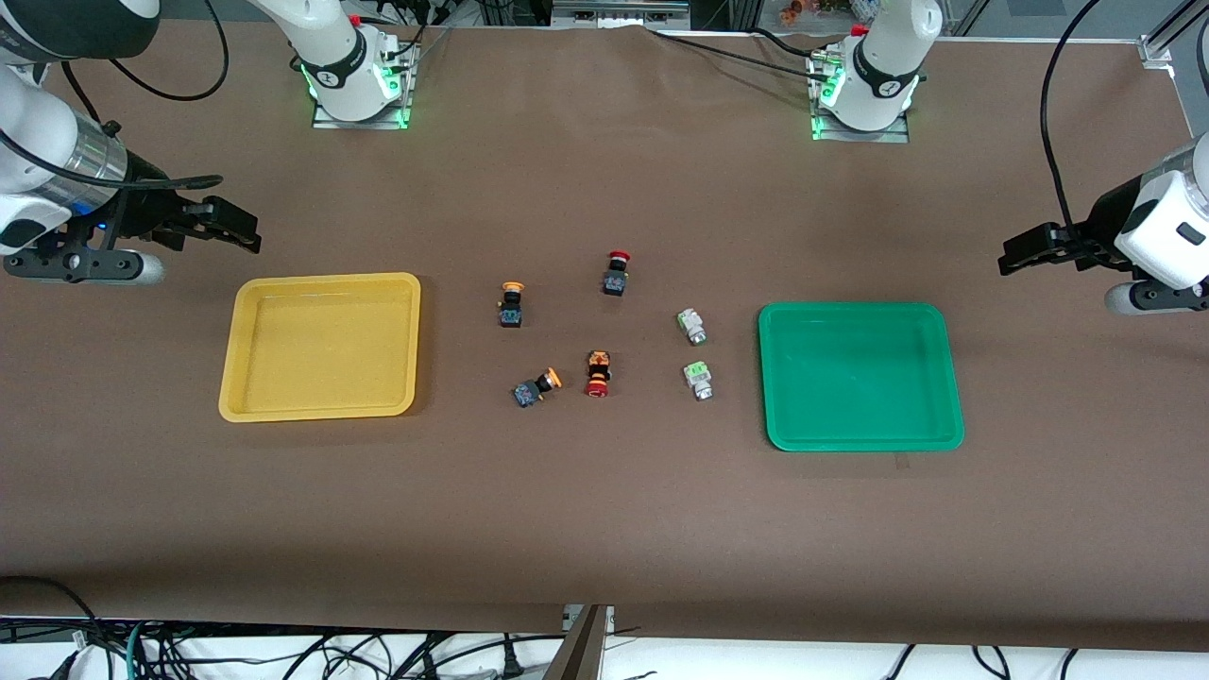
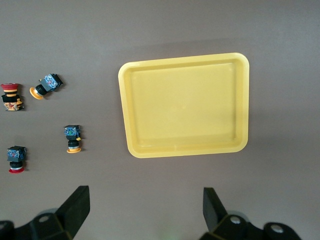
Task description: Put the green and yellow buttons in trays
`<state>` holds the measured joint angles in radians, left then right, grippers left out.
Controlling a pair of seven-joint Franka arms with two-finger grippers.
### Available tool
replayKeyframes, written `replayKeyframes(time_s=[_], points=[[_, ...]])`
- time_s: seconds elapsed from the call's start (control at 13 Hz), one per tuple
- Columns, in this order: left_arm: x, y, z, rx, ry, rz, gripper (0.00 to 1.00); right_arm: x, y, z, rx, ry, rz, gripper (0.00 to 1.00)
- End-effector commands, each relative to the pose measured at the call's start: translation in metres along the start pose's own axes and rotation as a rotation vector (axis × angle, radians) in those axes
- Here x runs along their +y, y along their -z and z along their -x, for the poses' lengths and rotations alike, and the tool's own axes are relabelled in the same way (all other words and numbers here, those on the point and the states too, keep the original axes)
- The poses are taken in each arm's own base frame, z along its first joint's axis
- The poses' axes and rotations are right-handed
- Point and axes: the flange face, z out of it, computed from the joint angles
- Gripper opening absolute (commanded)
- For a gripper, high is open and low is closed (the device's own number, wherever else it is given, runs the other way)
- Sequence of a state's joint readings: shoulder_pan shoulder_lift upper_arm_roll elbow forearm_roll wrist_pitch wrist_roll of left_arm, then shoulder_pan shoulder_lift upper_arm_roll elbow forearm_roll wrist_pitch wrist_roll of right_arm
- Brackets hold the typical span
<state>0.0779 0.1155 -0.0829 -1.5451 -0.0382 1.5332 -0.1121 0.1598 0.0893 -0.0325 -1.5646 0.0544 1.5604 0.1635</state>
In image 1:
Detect yellow plastic tray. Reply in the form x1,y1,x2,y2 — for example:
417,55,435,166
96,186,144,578
218,272,422,424

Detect green plastic tray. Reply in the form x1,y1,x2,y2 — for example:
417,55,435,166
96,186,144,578
758,301,966,453

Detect colourful background objects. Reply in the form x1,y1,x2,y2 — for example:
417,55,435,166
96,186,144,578
779,0,859,26

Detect grey metal device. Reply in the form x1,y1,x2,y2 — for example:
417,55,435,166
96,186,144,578
552,0,691,30

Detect brown table cover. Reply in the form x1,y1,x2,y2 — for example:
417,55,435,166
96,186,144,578
0,19,1209,653

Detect brown table leg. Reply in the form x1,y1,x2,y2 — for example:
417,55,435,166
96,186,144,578
543,604,611,680

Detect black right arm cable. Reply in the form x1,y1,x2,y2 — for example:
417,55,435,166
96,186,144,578
0,0,230,192

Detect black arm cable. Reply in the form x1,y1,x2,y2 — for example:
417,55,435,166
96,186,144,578
1040,0,1106,233
0,0,230,192

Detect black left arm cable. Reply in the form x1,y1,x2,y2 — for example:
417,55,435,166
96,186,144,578
1040,0,1106,233

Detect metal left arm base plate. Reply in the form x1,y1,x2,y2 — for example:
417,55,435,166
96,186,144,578
809,49,911,145

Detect aluminium frame profile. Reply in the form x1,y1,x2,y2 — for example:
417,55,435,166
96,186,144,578
1138,0,1209,69

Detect black cable on table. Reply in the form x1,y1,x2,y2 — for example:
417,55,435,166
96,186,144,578
647,27,834,82

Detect black floor cable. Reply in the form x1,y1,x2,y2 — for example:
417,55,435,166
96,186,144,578
0,574,116,680

